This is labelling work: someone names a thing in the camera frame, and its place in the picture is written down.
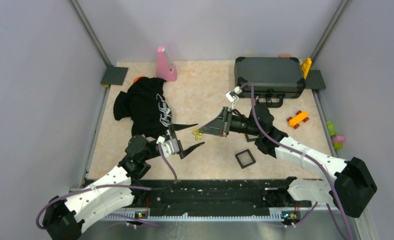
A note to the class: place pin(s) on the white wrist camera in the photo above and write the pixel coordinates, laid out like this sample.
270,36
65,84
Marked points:
167,147
233,96

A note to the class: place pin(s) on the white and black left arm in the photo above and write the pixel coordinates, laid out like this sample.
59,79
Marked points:
68,216

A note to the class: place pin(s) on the pink toy block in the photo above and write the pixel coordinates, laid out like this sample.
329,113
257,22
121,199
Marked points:
337,141

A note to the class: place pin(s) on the orange toy car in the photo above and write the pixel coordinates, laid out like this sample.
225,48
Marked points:
300,116

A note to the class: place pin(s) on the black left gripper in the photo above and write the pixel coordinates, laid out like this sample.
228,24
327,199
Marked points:
176,127

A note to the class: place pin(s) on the dark grey baseplate right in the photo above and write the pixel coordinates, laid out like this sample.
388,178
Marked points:
315,80

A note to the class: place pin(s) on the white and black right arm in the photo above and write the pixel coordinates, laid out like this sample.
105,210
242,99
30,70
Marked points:
347,184

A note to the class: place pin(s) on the yellow toy piece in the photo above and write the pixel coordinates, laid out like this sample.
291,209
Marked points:
305,67

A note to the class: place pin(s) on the black hard carrying case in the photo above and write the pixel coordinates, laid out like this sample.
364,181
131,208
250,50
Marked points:
272,78

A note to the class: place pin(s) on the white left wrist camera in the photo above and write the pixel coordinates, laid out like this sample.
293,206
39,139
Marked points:
167,147

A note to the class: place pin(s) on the salmon toy block behind case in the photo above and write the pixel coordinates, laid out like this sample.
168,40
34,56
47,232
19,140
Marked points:
284,55

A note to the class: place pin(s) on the aluminium frame rail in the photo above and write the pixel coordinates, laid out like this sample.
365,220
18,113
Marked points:
277,214

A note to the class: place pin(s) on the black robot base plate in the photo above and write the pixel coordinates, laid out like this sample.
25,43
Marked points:
214,198

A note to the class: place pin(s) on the dark grey baseplate left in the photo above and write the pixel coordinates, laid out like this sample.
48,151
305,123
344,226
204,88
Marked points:
114,75

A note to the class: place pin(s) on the small gold brooch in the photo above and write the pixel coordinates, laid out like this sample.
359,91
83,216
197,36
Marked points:
197,134

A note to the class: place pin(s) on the pink wedge stand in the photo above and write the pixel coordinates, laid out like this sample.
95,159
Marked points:
165,68

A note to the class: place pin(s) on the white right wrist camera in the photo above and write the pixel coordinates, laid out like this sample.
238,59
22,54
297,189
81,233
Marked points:
233,96

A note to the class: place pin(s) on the black square frame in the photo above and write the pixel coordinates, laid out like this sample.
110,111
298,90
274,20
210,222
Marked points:
245,158
251,138

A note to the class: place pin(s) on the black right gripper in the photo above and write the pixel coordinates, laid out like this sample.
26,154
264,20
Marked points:
221,125

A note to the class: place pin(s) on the black printed t-shirt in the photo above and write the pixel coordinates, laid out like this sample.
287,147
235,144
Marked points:
144,103

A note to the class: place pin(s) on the dark grey baseplate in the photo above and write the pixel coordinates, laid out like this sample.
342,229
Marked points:
315,80
114,75

